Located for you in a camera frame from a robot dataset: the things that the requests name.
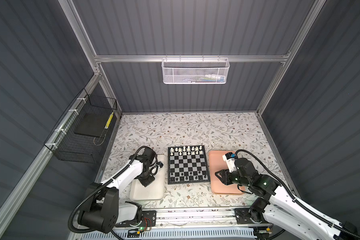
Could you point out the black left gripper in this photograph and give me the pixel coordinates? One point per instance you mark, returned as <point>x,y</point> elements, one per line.
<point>145,182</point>

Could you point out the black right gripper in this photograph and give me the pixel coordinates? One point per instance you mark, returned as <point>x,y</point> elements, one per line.
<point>224,178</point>

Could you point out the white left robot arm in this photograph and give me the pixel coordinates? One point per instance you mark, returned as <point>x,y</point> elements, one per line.
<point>107,193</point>

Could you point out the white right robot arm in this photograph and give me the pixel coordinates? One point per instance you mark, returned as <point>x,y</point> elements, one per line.
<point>277,205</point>

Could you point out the black white chess board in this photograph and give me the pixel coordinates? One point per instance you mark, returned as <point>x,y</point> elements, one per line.
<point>187,164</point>

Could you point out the white plastic tray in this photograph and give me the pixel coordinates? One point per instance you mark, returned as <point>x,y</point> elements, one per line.
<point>154,191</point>

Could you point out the pink plastic tray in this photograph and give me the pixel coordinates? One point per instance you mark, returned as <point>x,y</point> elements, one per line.
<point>216,164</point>

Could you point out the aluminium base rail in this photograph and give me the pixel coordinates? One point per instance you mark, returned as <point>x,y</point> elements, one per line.
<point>195,216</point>

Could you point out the white vented cable duct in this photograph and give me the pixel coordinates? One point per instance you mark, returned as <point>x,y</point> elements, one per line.
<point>224,233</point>

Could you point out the black wire side basket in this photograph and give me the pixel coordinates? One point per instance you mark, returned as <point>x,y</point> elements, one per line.
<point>85,135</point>

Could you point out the white wire wall basket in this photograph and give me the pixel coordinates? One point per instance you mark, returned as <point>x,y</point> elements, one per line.
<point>192,73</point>

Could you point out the aluminium horizontal wall rail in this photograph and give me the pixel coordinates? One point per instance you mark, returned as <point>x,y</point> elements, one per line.
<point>180,58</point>

